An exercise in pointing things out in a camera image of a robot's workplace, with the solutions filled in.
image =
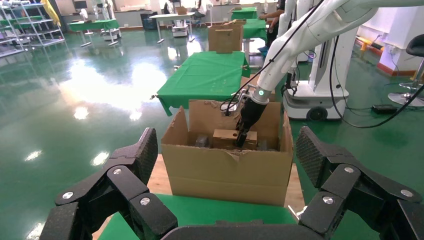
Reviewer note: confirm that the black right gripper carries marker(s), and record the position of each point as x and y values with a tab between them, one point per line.
251	114

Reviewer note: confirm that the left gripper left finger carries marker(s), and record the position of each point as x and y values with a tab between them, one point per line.
132	159

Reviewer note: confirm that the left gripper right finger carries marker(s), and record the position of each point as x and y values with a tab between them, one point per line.
331	165

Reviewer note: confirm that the small cardboard box with hole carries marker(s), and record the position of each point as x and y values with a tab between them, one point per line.
222	139

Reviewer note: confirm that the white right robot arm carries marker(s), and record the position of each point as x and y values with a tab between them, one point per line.
291	49

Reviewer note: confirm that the low white robot base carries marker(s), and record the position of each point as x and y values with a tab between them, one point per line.
180	30

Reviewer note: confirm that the large open cardboard carton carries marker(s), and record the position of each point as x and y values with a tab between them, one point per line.
232	175

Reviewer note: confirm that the tall brown cardboard box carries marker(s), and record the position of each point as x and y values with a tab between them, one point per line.
225	39

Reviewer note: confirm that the dark foam block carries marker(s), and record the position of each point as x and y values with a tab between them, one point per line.
202	140

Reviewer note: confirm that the silver binder clip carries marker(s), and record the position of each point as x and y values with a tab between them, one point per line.
154	97

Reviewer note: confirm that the white wheeled robot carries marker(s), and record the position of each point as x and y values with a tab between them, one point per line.
318	99

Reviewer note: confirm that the green cloth covered table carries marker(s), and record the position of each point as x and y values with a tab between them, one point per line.
202	76

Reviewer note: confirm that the black power adapter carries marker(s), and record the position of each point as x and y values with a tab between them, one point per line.
384	109

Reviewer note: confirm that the green work table cloth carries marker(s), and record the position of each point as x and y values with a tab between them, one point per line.
215	212

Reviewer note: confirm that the person in dark clothes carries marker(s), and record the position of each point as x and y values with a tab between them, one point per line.
273	30

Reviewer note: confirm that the small green cloth table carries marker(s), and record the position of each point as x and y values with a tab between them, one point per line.
244	14

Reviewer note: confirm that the white mobile robot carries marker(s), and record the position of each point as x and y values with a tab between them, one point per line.
111	33

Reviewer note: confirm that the dark blue crate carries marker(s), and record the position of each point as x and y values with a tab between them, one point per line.
149	21

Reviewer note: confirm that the long green cloth table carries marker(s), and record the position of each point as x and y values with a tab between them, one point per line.
96	24

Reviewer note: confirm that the white metal-leg table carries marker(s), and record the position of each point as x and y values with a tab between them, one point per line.
172	15

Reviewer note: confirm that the black swivel stool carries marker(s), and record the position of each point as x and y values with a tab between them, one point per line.
417	46

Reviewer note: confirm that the metal shelf rack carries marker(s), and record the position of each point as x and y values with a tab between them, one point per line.
33	30

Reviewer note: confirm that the yellow hanging cloth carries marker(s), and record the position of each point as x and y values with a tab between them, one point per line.
51	11

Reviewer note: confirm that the silver camera mount bracket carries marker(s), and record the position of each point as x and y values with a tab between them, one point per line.
239	99

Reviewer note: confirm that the white pedestal fan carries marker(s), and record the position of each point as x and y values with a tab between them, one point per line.
84	15

